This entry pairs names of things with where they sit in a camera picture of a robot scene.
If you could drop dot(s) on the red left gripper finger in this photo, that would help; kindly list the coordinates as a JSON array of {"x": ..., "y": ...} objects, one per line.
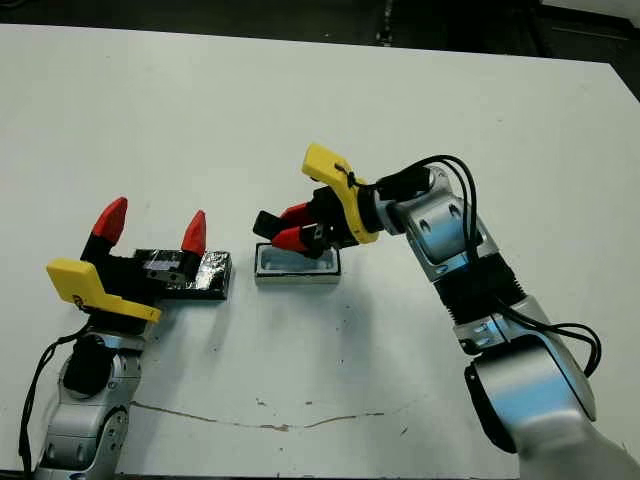
[
  {"x": 195, "y": 235},
  {"x": 111, "y": 220}
]

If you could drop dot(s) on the white camera box base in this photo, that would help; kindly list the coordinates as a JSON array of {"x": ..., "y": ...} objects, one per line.
[{"x": 297, "y": 278}]

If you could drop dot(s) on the dark metal stand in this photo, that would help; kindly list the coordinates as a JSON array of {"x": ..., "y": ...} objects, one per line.
[{"x": 385, "y": 25}]

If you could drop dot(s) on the white robot shoulder shell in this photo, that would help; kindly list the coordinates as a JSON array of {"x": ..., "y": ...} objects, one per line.
[{"x": 575, "y": 455}]

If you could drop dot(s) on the white cabinet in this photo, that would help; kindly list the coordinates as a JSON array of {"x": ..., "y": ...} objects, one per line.
[{"x": 585, "y": 2}]

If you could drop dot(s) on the black camera box lid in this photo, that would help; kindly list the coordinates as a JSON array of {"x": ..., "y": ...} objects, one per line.
[{"x": 212, "y": 280}]

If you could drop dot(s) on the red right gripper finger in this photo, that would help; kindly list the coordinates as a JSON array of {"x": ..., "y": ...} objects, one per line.
[
  {"x": 299, "y": 215},
  {"x": 292, "y": 240}
]

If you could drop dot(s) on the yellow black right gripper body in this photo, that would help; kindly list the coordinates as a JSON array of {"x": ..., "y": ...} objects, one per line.
[{"x": 350, "y": 210}]

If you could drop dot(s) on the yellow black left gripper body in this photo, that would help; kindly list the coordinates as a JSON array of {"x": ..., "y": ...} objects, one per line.
[{"x": 125, "y": 277}]

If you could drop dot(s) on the small black camera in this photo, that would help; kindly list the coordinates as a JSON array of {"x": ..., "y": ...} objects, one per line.
[{"x": 265, "y": 225}]

